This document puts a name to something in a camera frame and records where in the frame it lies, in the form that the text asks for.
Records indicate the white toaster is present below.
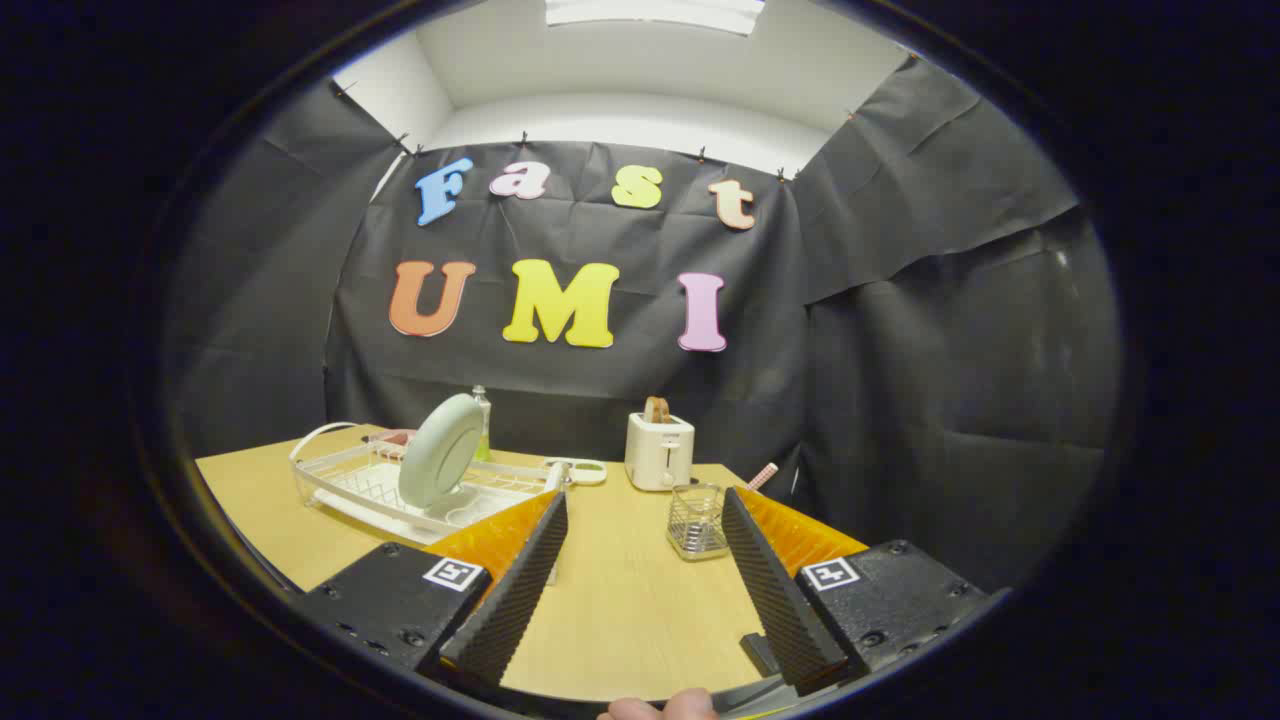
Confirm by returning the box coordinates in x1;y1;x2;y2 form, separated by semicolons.
625;412;696;492

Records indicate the white wire dish rack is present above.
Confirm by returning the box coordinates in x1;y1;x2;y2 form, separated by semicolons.
290;422;566;546

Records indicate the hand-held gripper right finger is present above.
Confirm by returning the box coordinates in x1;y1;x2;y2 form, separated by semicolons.
722;487;991;698

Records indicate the metal wire basket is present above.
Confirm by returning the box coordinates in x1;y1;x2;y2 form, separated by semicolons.
667;484;729;561

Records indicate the light green plate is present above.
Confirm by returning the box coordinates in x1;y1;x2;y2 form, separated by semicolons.
398;393;486;509

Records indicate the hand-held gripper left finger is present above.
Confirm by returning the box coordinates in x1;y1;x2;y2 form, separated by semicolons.
295;488;569;691

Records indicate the white ceiling light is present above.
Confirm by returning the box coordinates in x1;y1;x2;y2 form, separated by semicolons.
545;0;766;36

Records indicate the white divided tray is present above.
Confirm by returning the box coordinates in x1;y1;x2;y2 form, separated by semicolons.
545;457;608;487

